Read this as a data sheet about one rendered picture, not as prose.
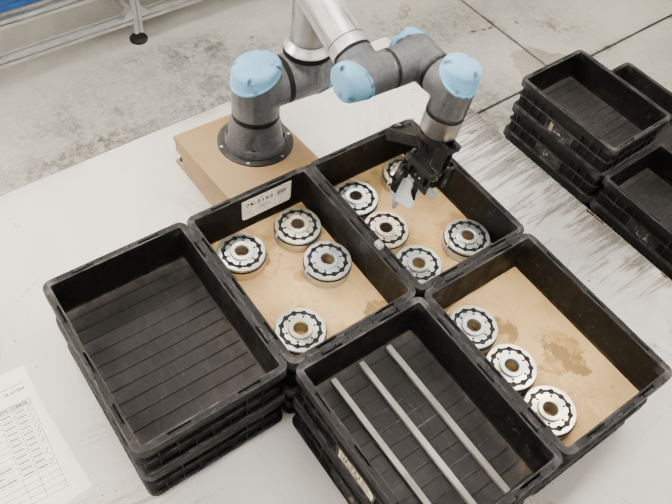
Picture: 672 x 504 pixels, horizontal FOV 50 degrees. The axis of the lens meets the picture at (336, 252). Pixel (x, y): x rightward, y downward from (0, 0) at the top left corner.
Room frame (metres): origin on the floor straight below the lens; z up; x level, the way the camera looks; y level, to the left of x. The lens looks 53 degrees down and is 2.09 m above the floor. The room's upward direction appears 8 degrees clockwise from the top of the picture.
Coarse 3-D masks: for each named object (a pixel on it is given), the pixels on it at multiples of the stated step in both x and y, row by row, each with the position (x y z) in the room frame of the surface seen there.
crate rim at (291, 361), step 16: (288, 176) 1.06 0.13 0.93; (256, 192) 1.00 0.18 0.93; (208, 208) 0.94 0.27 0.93; (224, 208) 0.95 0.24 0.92; (336, 208) 0.99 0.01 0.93; (192, 224) 0.89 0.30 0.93; (352, 224) 0.96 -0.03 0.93; (368, 240) 0.92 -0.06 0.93; (384, 256) 0.89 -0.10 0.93; (224, 272) 0.79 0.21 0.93; (400, 272) 0.85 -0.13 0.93; (240, 288) 0.76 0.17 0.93; (400, 304) 0.78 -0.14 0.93; (368, 320) 0.73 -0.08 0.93; (272, 336) 0.67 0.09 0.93; (336, 336) 0.69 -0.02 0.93; (288, 352) 0.64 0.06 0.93; (304, 352) 0.64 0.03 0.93; (288, 368) 0.62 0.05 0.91
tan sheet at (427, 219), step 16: (368, 176) 1.19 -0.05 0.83; (384, 192) 1.15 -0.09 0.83; (384, 208) 1.10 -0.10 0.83; (400, 208) 1.11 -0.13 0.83; (416, 208) 1.11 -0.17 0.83; (432, 208) 1.12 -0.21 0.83; (448, 208) 1.13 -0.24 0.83; (416, 224) 1.07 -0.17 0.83; (432, 224) 1.07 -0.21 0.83; (416, 240) 1.02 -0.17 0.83; (432, 240) 1.03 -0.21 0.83; (448, 256) 0.99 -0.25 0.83
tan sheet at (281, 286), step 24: (264, 240) 0.96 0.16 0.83; (288, 264) 0.90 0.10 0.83; (264, 288) 0.83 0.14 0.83; (288, 288) 0.84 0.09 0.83; (312, 288) 0.85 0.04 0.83; (336, 288) 0.86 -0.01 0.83; (360, 288) 0.87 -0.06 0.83; (264, 312) 0.78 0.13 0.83; (336, 312) 0.80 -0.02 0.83; (360, 312) 0.81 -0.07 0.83
